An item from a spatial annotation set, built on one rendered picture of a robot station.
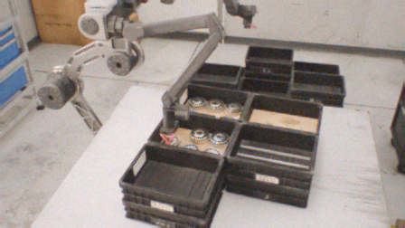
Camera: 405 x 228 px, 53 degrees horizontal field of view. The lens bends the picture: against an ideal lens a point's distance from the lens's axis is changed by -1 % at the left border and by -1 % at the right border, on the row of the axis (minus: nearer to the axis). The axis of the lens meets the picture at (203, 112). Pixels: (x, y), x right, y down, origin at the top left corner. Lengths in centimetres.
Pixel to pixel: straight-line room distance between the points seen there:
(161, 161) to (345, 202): 91
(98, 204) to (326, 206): 109
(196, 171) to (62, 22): 371
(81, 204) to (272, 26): 356
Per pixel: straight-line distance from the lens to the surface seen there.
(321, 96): 316
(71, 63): 258
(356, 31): 511
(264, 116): 237
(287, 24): 505
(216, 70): 344
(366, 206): 214
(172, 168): 201
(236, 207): 201
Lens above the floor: 217
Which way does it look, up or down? 34 degrees down
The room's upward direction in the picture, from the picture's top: 1 degrees counter-clockwise
